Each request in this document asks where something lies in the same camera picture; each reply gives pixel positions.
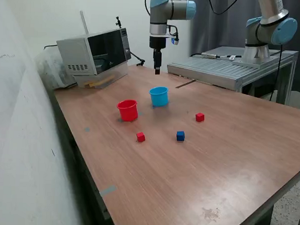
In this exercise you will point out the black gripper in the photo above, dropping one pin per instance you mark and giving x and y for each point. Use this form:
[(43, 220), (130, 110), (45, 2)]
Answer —
[(158, 42)]

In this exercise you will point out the red cube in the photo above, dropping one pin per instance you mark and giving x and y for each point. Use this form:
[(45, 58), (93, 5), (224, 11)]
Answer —
[(140, 137), (200, 117)]

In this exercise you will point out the blue cube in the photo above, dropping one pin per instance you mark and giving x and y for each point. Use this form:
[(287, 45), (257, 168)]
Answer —
[(180, 136)]

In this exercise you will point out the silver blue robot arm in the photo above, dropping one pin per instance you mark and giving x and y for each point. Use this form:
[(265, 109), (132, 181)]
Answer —
[(174, 9)]

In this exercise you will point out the blue plastic bin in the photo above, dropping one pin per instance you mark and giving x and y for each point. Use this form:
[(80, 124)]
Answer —
[(159, 99)]

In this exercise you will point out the red plastic bin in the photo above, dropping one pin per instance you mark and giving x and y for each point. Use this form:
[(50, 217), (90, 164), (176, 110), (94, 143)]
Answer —
[(127, 112)]

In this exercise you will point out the thin metal strip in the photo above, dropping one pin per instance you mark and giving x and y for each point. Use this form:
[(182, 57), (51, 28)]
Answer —
[(184, 84)]

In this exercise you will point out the aluminium profile robot stand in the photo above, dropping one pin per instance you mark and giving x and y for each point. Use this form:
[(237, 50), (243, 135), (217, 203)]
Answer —
[(216, 69)]

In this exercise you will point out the yellow wooden piece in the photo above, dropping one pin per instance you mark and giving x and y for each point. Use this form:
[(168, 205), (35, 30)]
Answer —
[(99, 82)]

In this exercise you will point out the white warning tag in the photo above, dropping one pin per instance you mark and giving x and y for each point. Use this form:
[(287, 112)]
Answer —
[(232, 57)]

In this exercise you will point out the silver microwave oven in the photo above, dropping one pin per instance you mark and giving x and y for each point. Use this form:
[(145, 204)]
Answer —
[(75, 54)]

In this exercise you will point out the grey plastic bag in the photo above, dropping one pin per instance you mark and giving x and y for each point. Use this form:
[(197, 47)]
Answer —
[(52, 71)]

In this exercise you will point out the long grey tape strip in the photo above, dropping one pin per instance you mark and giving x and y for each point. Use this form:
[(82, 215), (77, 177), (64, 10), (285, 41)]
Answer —
[(108, 191)]

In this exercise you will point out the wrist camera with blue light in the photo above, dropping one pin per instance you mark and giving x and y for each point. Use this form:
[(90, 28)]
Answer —
[(175, 41)]

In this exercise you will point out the small black camera mount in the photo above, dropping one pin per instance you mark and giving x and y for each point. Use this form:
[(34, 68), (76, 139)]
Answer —
[(118, 22)]

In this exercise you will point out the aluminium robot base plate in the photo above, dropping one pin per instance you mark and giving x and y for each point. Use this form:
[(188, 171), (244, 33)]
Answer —
[(239, 62)]

